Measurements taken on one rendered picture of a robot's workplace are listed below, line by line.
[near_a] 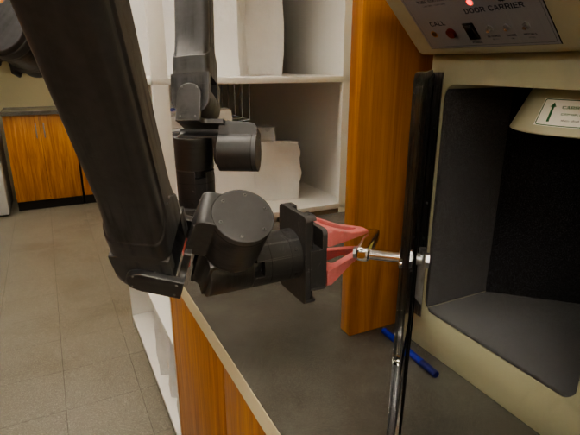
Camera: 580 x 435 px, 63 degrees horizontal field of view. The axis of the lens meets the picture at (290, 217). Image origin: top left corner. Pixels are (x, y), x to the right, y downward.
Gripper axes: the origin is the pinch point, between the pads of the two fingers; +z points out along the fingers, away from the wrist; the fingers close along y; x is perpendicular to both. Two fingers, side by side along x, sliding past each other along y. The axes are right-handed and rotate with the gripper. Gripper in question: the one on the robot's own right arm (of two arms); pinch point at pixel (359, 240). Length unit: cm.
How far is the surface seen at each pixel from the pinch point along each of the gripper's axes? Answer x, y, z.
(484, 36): -1.6, 23.4, 15.3
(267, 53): 118, 24, 40
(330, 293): 32.6, -25.4, 16.3
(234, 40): 106, 28, 24
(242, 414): 23.2, -40.2, -7.4
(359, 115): 16.6, 12.9, 10.7
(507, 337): -4.2, -17.8, 24.0
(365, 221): 16.6, -4.3, 12.8
